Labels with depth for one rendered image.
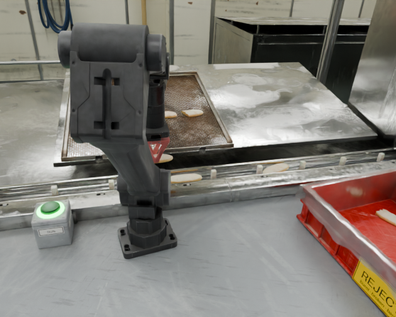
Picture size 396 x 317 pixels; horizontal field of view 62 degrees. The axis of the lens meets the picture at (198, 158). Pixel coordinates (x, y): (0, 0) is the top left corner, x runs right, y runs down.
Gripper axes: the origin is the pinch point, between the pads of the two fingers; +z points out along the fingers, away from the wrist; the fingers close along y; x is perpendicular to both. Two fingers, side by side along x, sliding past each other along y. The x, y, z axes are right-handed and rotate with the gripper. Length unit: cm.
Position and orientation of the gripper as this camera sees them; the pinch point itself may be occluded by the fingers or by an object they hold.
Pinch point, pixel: (154, 156)
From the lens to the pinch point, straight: 86.5
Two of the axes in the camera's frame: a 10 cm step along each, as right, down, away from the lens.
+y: -2.4, -5.0, 8.3
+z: -0.4, 8.6, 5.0
